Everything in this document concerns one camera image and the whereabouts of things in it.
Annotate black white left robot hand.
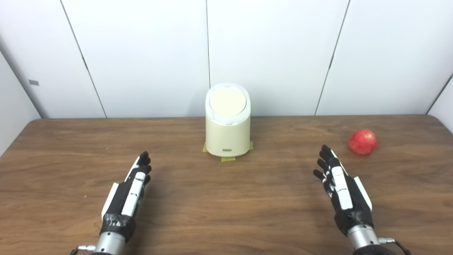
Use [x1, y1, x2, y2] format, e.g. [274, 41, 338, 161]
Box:
[100, 151, 153, 244]

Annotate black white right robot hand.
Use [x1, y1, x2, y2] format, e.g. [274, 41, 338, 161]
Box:
[313, 144, 374, 237]

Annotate red apple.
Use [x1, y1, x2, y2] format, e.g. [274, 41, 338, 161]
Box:
[349, 129, 378, 155]

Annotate cream round bin lid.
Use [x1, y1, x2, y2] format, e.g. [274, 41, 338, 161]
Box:
[209, 87, 247, 117]

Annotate cream-colored bin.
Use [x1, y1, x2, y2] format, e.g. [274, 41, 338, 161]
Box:
[205, 83, 251, 157]

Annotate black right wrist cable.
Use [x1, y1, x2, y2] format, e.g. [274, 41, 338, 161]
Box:
[378, 237, 413, 255]

